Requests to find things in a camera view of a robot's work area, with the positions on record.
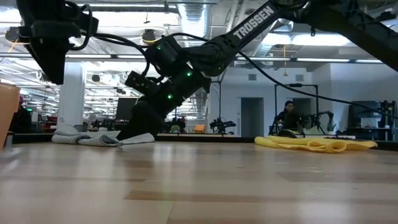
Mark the yellow microfiber towel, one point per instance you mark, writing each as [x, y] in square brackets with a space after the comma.
[311, 144]

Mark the black desk monitor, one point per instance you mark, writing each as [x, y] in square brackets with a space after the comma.
[124, 109]

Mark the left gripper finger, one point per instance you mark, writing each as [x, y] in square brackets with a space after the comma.
[51, 62]

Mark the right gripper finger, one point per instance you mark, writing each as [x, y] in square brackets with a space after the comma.
[143, 121]

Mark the dark background monitor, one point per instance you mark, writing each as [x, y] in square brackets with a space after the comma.
[365, 110]

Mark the grey door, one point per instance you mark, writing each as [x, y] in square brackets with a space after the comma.
[252, 118]

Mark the white building column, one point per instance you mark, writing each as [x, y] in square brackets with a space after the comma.
[71, 102]

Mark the silver ventilation duct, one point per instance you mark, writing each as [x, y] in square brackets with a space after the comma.
[192, 18]

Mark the person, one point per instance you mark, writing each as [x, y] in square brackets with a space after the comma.
[21, 119]
[287, 119]

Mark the grey microfiber towel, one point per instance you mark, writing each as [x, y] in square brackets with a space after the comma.
[87, 140]

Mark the small grey cylinder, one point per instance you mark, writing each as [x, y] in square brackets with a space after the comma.
[8, 140]

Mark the orange storage crate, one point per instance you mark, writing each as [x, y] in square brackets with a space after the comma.
[200, 128]

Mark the black equipment rack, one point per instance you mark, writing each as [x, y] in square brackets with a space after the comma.
[388, 118]

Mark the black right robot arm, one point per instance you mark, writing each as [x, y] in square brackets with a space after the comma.
[252, 25]

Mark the background black robot arm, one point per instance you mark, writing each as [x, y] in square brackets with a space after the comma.
[221, 125]
[326, 116]

